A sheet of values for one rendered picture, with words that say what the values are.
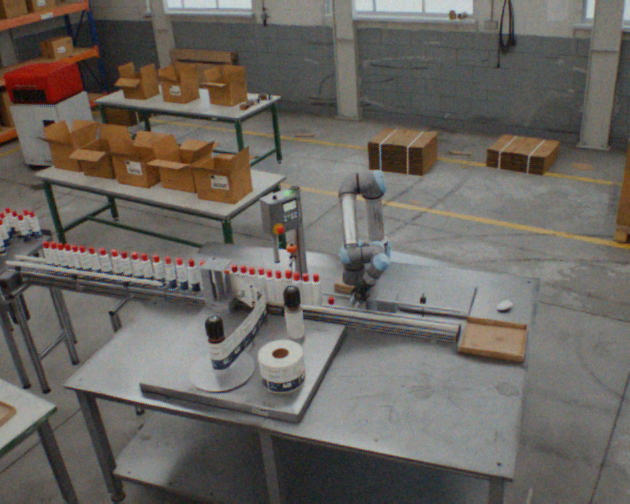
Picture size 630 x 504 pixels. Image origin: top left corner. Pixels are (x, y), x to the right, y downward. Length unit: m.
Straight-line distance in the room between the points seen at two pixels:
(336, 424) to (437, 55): 6.34
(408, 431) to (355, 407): 0.27
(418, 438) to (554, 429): 1.48
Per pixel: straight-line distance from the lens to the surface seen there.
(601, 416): 4.35
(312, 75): 9.56
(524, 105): 8.45
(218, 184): 5.09
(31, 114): 8.69
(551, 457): 4.04
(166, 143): 5.60
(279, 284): 3.52
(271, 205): 3.34
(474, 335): 3.43
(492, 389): 3.12
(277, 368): 2.95
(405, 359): 3.26
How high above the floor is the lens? 2.85
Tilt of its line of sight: 29 degrees down
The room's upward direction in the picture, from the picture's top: 5 degrees counter-clockwise
